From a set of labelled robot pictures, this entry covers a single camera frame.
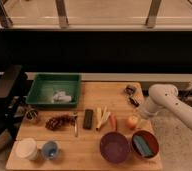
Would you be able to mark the small dark round container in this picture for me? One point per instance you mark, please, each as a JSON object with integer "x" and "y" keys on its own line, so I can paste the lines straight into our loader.
{"x": 32, "y": 116}

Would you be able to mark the green plastic tray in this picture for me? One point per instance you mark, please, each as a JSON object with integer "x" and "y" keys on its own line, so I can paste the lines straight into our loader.
{"x": 45, "y": 85}

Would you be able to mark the black handled knife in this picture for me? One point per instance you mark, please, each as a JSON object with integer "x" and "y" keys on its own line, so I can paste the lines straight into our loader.
{"x": 134, "y": 102}

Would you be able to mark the black rectangular block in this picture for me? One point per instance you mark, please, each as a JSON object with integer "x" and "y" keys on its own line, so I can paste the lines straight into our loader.
{"x": 88, "y": 117}

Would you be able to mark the crumpled white plastic wrap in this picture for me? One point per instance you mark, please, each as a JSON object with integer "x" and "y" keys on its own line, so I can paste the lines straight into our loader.
{"x": 61, "y": 96}

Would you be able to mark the orange carrot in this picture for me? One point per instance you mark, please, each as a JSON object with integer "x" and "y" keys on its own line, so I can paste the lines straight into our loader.
{"x": 113, "y": 122}

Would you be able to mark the red bowl with sponge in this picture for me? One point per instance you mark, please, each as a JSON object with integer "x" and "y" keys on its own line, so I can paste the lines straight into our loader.
{"x": 151, "y": 141}

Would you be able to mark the small dark object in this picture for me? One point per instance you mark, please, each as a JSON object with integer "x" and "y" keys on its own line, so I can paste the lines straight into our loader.
{"x": 130, "y": 89}

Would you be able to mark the empty purple bowl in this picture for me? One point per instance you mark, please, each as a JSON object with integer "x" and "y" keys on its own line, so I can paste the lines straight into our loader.
{"x": 114, "y": 147}

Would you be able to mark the white cup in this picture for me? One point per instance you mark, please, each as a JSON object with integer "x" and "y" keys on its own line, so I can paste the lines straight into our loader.
{"x": 27, "y": 149}

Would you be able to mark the yellow-red apple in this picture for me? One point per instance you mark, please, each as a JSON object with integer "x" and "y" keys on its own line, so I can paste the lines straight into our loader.
{"x": 132, "y": 122}

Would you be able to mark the blue sponge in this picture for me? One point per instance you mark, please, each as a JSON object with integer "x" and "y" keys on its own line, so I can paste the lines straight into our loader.
{"x": 142, "y": 146}

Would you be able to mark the brown dried chili bunch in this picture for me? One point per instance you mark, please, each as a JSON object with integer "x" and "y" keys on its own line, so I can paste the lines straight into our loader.
{"x": 57, "y": 122}

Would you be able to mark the black chair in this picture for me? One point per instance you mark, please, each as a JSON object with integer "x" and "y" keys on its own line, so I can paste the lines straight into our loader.
{"x": 12, "y": 82}

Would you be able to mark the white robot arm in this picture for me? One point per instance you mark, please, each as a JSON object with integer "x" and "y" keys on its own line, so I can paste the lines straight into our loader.
{"x": 165, "y": 96}

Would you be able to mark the blue glass cup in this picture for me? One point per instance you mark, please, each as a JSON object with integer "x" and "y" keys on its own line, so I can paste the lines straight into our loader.
{"x": 50, "y": 150}

